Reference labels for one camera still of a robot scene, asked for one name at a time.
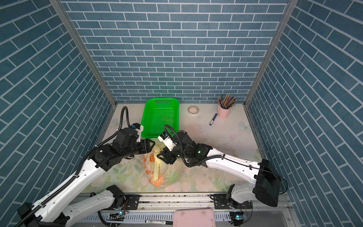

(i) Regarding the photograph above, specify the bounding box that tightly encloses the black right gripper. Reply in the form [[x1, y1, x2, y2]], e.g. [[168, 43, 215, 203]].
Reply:
[[155, 143, 191, 164]]

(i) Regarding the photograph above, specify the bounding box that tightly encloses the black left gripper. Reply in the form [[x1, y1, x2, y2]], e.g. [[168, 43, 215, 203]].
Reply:
[[121, 138, 157, 160]]

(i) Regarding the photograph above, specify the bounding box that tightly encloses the yellowish plastic bag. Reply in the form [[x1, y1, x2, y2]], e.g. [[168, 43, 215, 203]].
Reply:
[[142, 141, 182, 188]]

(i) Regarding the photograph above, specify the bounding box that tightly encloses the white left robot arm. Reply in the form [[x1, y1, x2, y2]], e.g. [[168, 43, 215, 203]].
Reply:
[[16, 124, 155, 227]]

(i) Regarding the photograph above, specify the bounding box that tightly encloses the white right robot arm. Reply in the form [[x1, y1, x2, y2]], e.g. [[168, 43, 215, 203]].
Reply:
[[157, 125, 284, 207]]

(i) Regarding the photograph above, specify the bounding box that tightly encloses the orange fruit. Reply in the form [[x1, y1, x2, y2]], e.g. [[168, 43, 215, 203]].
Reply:
[[150, 177, 164, 187]]

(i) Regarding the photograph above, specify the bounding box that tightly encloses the green plastic basket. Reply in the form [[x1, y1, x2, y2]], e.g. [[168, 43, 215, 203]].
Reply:
[[141, 97, 180, 139]]

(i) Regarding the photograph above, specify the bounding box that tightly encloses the tape roll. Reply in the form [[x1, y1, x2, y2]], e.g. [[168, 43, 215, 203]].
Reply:
[[188, 106, 199, 115]]

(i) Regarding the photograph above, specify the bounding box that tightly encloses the blue white marker pen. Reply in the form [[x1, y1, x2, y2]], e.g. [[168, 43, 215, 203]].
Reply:
[[209, 113, 217, 126]]

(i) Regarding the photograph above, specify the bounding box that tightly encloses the black marker pen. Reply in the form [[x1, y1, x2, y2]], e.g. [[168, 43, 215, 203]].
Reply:
[[145, 219, 173, 225]]

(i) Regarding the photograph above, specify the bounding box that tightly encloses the pink box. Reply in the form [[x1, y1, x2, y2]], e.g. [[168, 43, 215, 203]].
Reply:
[[173, 209, 216, 227]]

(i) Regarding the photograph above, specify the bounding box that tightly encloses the pink pencil cup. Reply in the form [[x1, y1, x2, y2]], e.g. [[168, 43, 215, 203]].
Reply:
[[217, 106, 231, 119]]

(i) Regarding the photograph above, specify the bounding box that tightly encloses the coloured pencils bunch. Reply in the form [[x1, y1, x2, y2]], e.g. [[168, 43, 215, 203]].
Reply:
[[217, 94, 237, 110]]

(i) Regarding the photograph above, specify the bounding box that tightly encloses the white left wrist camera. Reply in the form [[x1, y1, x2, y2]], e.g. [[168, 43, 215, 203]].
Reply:
[[131, 123, 144, 142]]

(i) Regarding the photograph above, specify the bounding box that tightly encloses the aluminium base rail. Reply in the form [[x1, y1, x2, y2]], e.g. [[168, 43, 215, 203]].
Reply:
[[79, 193, 299, 227]]

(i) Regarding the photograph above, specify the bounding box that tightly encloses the aluminium corner post left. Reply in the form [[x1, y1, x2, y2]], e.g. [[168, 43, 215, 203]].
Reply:
[[49, 0, 117, 107]]

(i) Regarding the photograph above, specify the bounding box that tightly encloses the aluminium corner post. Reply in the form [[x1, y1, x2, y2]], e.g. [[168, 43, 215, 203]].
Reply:
[[49, 0, 117, 107], [244, 0, 298, 107]]

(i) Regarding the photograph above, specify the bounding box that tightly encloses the aluminium corner post right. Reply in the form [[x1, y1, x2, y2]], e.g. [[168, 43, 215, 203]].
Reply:
[[244, 0, 298, 107]]

